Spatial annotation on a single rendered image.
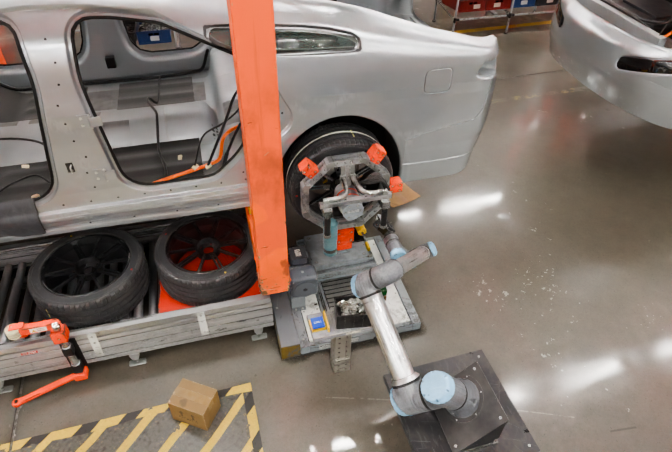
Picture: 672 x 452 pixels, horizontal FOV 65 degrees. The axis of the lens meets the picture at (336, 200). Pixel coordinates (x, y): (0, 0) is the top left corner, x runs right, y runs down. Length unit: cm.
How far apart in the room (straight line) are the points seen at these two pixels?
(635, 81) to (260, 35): 317
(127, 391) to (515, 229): 302
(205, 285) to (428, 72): 177
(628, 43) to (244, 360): 355
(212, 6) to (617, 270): 334
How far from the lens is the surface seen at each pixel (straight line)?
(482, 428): 282
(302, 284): 329
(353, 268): 367
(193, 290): 327
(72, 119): 295
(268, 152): 239
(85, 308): 333
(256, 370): 340
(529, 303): 394
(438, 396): 264
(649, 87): 457
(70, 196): 322
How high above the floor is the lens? 289
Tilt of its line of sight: 41 degrees down
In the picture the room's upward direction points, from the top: 2 degrees clockwise
